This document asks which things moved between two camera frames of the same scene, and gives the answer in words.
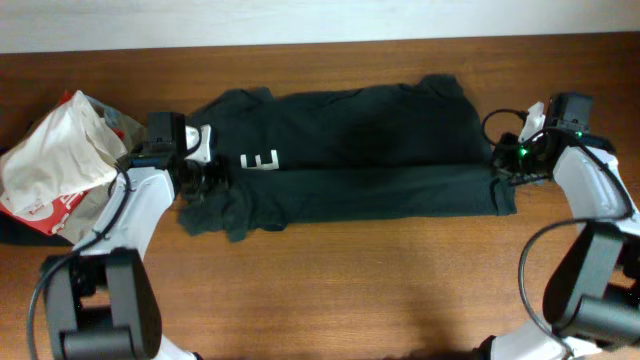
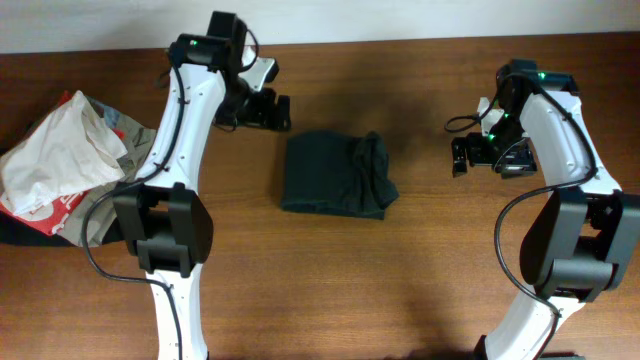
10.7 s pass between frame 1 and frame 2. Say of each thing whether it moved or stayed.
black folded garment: stayed
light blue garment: stayed
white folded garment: stayed
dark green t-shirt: moved
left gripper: moved
